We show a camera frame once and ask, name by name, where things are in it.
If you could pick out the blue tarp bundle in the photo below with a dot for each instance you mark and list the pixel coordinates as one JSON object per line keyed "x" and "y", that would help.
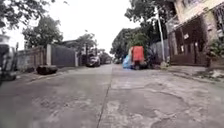
{"x": 127, "y": 63}

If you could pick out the dark parked car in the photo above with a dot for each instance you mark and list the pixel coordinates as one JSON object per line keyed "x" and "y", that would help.
{"x": 93, "y": 61}

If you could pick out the group of green trees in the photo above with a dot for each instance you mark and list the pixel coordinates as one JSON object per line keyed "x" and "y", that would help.
{"x": 130, "y": 40}

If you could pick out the grey concrete road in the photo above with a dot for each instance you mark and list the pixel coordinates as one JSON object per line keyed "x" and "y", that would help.
{"x": 83, "y": 100}

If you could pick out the pale utility pole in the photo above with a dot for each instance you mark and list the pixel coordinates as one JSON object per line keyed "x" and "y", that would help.
{"x": 161, "y": 33}

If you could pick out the round green tree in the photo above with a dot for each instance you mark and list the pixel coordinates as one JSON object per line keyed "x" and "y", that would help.
{"x": 43, "y": 32}

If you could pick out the building with dark gate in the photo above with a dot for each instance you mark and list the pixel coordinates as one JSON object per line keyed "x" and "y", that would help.
{"x": 193, "y": 36}

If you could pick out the green potted plant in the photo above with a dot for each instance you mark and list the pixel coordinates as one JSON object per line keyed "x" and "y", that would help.
{"x": 216, "y": 50}

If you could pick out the overhanging leafy tree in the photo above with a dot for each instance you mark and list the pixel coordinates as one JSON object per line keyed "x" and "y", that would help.
{"x": 16, "y": 11}

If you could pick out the grey concrete wall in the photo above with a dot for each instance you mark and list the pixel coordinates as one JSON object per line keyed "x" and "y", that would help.
{"x": 61, "y": 56}

